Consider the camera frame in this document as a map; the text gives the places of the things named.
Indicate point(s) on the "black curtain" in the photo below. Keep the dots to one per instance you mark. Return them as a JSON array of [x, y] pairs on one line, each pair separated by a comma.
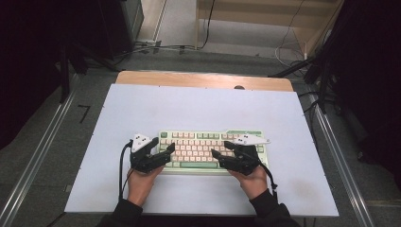
[[31, 63], [372, 78]]

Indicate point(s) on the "person's dark clothing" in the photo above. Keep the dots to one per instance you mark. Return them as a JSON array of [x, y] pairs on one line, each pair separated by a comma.
[[201, 222]]

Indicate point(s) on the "green and pink keyboard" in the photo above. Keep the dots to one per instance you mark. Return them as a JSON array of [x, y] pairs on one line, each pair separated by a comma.
[[195, 148]]

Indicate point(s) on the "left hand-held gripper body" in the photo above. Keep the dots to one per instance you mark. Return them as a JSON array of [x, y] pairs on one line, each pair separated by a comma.
[[143, 162]]

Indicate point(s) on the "black cabinet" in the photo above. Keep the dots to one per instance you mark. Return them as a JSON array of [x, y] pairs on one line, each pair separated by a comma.
[[121, 25]]

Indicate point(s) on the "white table board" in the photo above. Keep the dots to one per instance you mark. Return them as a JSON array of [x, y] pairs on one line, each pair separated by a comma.
[[201, 107]]

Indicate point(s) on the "black metal stand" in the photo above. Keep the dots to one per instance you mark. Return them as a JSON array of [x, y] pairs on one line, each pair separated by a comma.
[[64, 75], [321, 82]]

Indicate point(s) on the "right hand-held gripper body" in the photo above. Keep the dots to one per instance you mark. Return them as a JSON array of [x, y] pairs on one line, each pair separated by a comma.
[[242, 162]]

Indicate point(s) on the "aluminium floor rail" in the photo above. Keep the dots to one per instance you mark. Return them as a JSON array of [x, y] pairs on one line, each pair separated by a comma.
[[343, 167], [34, 164]]

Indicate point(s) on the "person's left hand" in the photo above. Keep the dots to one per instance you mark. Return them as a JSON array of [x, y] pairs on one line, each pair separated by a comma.
[[140, 186]]

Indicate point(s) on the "light wooden shelf unit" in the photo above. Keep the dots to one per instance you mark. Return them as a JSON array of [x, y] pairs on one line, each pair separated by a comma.
[[252, 15]]

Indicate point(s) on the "wooden table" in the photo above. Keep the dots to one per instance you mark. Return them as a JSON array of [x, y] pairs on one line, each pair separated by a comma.
[[189, 78]]

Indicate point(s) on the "person's right hand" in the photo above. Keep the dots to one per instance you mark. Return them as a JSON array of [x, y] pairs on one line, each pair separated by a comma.
[[255, 184]]

